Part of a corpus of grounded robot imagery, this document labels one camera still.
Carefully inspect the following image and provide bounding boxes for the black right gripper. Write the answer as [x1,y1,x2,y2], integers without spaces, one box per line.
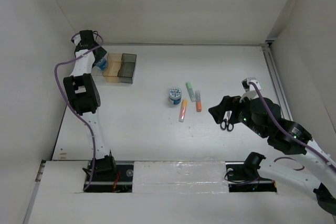
[208,91,267,137]

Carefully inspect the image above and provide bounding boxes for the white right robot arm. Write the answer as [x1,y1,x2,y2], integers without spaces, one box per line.
[208,95,335,215]

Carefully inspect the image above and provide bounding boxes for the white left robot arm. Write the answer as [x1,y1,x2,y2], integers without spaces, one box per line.
[63,30,118,182]

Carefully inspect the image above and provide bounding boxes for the orange capped grey highlighter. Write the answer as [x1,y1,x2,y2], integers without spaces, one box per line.
[195,90,202,112]

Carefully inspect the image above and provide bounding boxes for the clear plastic container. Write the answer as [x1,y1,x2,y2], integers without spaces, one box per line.
[91,67,106,83]

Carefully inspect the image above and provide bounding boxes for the yellow capped orange highlighter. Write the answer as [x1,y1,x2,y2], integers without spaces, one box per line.
[178,99,187,122]

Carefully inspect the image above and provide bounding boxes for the green capped highlighter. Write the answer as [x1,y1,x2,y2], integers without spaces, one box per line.
[186,82,196,102]

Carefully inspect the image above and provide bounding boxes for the amber plastic container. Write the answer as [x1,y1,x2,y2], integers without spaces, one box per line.
[102,53,122,83]

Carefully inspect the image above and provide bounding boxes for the smoky grey plastic container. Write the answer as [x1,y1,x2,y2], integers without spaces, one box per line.
[118,54,137,84]

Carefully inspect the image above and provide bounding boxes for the black handled scissors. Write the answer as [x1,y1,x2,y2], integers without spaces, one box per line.
[220,111,234,132]

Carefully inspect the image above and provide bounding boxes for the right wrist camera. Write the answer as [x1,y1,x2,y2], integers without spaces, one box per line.
[239,77,261,103]

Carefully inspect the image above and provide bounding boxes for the aluminium rail right edge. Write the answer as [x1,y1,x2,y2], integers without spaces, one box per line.
[260,41,292,120]

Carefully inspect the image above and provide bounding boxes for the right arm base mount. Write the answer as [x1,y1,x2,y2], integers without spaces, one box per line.
[224,152,277,193]

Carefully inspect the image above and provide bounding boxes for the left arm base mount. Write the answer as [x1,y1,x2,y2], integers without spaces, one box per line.
[84,162,134,193]

